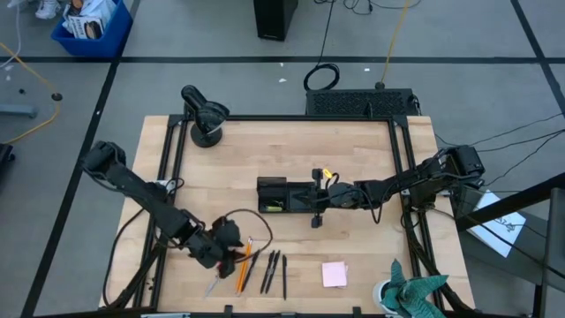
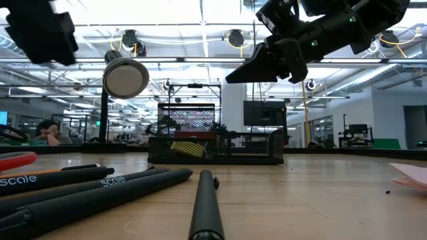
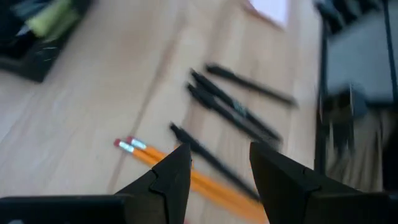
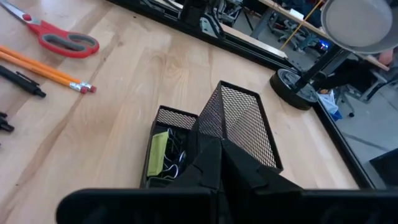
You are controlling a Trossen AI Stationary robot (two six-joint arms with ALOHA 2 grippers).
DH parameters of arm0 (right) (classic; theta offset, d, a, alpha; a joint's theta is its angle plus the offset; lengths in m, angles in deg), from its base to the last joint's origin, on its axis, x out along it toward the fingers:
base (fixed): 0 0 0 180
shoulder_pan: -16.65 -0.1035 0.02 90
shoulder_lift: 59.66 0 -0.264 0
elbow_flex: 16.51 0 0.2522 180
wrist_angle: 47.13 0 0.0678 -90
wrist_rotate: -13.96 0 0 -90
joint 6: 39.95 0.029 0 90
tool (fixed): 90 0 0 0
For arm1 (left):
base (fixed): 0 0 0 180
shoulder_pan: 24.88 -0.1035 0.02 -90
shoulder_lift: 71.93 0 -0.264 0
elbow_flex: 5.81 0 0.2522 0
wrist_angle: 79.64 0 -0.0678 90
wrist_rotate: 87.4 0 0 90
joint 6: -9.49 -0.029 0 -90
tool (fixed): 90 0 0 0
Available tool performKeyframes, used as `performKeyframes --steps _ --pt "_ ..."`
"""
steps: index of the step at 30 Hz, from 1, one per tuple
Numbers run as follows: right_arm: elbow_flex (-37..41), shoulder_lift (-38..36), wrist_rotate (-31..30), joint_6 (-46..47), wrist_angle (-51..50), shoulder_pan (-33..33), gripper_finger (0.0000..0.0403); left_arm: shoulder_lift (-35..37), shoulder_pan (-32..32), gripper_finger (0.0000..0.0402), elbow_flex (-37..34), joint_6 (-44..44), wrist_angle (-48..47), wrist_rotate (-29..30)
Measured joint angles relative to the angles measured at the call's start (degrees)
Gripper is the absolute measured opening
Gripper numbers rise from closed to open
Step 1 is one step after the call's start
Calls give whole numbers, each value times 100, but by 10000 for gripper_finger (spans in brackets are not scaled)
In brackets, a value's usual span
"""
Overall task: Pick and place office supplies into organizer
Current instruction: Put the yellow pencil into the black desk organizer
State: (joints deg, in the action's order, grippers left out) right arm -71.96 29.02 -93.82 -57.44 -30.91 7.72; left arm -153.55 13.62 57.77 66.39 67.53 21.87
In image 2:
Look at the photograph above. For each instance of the pink sticky note pad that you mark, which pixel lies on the pink sticky note pad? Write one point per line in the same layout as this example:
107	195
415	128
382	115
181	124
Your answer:
413	175

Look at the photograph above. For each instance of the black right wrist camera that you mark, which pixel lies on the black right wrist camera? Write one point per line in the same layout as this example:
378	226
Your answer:
277	15

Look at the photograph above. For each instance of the orange pencil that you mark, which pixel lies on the orange pencil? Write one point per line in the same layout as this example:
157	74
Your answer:
33	172

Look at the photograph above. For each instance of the black wall screen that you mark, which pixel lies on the black wall screen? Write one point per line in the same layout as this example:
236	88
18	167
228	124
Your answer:
265	113

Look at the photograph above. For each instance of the black desk lamp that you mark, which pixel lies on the black desk lamp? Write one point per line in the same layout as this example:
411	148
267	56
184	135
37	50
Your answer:
125	78

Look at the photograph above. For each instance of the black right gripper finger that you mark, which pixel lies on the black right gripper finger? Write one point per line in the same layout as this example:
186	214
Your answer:
293	60
258	68

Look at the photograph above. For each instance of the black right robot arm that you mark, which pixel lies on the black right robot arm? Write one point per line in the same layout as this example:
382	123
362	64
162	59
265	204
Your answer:
377	20

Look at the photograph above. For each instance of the black table frame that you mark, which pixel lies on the black table frame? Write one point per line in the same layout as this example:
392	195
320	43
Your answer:
367	152

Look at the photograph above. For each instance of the blue-lit computer monitor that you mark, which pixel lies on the blue-lit computer monitor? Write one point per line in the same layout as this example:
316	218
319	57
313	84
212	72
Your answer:
3	118

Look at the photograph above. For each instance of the green panel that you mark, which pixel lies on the green panel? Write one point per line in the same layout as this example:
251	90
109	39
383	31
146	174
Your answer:
387	144

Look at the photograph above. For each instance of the black mesh desk organizer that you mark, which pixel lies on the black mesh desk organizer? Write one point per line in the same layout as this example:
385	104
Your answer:
253	156

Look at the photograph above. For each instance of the background robot station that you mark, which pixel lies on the background robot station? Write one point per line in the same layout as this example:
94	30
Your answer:
357	131

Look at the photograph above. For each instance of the seated person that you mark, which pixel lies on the seated person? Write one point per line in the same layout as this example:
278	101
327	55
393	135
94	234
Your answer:
50	133

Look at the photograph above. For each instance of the black curved background object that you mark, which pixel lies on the black curved background object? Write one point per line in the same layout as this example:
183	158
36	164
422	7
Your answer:
13	133

